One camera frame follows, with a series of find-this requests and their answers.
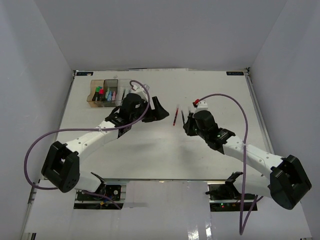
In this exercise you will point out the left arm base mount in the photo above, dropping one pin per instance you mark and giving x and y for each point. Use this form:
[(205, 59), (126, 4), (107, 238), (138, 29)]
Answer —
[(111, 200)]

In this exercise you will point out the mint green correction tape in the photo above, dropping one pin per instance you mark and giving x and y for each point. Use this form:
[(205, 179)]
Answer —
[(107, 94)]

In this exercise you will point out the amber transparent container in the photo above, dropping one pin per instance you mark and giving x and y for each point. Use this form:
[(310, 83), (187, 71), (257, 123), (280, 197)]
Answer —
[(93, 84)]

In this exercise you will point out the red pen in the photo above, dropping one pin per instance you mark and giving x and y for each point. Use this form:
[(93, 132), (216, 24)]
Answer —
[(176, 115)]

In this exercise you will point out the pink cap black highlighter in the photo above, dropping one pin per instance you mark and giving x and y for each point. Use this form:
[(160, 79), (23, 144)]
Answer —
[(101, 95)]

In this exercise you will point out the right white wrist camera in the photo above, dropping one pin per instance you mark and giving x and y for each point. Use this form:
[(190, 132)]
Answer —
[(200, 105)]

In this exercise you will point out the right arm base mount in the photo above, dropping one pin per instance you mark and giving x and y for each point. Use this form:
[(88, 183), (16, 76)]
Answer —
[(223, 196)]

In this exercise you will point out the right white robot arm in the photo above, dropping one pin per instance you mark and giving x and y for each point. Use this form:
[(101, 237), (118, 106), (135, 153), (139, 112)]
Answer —
[(282, 179)]

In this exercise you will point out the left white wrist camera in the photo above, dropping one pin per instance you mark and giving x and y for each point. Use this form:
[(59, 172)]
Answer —
[(139, 90)]

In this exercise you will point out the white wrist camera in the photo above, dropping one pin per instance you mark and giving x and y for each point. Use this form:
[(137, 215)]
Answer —
[(200, 105), (139, 90)]

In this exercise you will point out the purple pen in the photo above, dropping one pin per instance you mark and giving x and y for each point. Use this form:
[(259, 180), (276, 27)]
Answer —
[(182, 116)]

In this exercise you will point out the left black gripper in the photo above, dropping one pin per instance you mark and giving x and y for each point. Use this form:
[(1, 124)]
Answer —
[(159, 113)]

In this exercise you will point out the clear transparent container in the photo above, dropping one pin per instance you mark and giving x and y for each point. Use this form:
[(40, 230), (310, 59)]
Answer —
[(123, 88)]

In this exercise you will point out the blue table label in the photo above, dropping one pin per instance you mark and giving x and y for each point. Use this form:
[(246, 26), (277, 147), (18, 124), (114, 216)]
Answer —
[(234, 73), (85, 73)]

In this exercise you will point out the left blue table label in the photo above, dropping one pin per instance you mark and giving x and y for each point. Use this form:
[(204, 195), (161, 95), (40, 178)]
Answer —
[(85, 73)]

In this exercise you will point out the green cap black highlighter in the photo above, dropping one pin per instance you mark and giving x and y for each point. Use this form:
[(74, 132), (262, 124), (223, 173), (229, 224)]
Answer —
[(96, 93)]

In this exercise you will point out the right blue table label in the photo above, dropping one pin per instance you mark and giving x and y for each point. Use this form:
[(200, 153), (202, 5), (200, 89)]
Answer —
[(234, 73)]

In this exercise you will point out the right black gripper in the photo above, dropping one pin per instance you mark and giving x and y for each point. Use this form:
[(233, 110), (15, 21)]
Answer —
[(188, 126)]

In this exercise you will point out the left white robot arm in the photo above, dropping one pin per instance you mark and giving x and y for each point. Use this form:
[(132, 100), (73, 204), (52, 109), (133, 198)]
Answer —
[(62, 164)]

